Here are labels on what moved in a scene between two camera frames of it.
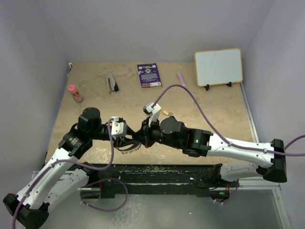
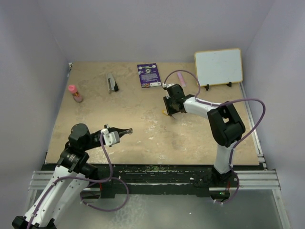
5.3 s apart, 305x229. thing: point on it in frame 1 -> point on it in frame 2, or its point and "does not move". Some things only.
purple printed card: (148, 75) does not move
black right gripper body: (152, 134) -> (170, 105)
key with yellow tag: (169, 114) does not move
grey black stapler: (111, 84) does not move
